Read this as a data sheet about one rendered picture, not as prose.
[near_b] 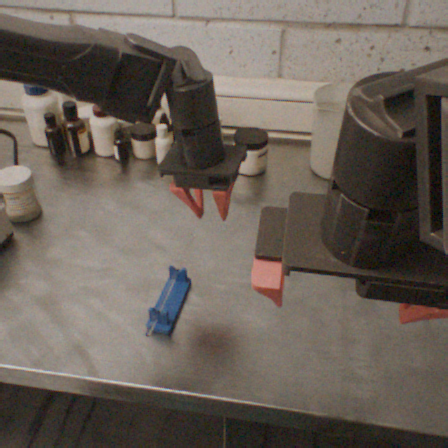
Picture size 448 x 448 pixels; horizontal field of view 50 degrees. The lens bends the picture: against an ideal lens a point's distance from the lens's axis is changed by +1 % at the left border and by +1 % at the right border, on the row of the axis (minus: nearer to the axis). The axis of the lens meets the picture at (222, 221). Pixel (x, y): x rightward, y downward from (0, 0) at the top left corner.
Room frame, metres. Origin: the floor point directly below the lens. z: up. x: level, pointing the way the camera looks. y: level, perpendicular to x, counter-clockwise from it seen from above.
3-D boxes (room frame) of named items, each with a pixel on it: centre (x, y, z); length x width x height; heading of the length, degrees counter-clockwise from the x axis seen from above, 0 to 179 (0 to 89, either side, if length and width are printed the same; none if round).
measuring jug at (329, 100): (0.81, -0.24, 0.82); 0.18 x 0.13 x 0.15; 123
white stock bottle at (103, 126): (0.87, 0.24, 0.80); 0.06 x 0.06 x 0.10
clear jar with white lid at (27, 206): (0.66, 0.35, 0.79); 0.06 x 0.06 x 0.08
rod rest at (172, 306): (0.45, 0.07, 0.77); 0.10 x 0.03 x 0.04; 166
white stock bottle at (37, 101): (0.92, 0.38, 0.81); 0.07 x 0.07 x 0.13
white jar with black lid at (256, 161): (0.81, -0.06, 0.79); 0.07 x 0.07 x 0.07
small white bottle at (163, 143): (0.83, 0.12, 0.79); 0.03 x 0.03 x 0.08
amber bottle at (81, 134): (0.86, 0.30, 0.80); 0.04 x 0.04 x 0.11
